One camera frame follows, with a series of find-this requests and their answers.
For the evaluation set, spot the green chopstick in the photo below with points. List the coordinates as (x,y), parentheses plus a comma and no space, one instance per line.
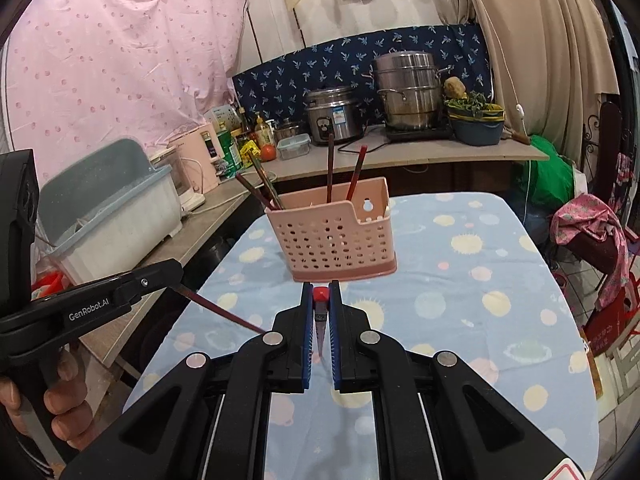
(270,182)
(262,182)

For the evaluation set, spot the stainless steel steamer pot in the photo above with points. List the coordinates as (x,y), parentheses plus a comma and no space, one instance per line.
(407,90)

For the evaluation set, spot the steel rice cooker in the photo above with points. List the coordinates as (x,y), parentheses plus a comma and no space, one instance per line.
(335,115)

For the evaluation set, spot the red plastic stool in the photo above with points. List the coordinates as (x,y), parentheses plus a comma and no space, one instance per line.
(612,320)

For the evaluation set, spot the dark sauce bottle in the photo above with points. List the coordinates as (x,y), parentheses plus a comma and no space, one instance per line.
(246,122)

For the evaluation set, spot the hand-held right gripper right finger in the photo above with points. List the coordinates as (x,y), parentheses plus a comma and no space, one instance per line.
(336,345)

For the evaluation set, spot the navy floral cloth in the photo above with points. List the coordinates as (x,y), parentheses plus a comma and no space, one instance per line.
(300,75)

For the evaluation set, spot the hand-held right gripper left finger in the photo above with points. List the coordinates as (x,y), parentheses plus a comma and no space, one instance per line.
(306,345)

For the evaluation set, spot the maroon chopstick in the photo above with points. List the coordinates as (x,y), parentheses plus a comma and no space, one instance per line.
(330,170)
(220,310)
(252,191)

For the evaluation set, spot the blue planet print tablecloth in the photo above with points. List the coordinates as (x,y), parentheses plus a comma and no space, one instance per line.
(450,270)

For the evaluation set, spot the glass food container blue lid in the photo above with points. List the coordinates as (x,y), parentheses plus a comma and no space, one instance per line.
(294,148)

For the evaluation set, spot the orange red plastic bag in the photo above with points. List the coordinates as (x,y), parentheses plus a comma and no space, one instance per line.
(47,285)

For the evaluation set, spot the red chopstick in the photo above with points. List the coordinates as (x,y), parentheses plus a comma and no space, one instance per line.
(356,172)
(320,295)

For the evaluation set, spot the pink floral cloth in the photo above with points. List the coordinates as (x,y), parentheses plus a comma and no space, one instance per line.
(590,220)

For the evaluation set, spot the red tomato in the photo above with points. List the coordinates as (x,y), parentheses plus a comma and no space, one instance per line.
(269,152)

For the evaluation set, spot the dark metal chair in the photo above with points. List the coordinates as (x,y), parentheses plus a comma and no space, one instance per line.
(607,150)

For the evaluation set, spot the brown potato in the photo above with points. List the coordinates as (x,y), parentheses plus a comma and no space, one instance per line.
(455,87)

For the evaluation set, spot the pink dotted cloth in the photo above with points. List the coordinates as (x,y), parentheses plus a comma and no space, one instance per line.
(125,60)

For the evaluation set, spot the white dish rack grey lid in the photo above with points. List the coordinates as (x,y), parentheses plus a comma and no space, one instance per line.
(115,230)

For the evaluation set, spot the yellow oil bottle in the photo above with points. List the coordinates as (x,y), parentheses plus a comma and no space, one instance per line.
(263,132)

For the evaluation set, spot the small steel pot with lid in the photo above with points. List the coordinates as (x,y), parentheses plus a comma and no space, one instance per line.
(287,130)

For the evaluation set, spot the person's left hand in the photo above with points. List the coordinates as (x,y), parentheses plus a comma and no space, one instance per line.
(65,400)

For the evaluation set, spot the yellow packet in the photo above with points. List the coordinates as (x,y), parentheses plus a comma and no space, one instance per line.
(249,154)

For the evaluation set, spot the green plastic bag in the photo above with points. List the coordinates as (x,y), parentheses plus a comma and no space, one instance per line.
(545,175)

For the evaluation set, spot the black induction cooker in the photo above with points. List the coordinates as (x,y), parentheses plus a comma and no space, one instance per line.
(420,133)

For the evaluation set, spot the pink kitchen appliance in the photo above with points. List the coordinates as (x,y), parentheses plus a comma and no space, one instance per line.
(200,155)

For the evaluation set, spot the white plastic appliance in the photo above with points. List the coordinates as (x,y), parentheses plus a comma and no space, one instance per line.
(187,180)

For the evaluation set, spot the green leafy vegetables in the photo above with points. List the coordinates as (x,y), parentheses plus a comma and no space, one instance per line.
(475,101)

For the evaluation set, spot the beige curtain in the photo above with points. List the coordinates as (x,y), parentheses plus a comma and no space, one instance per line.
(540,35)

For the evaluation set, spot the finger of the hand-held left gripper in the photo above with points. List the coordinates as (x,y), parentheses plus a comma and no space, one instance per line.
(160,275)

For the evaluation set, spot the pink perforated utensil basket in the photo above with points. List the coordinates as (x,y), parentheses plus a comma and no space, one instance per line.
(330,245)

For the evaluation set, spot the blue basin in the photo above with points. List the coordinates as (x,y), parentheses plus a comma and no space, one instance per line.
(475,130)

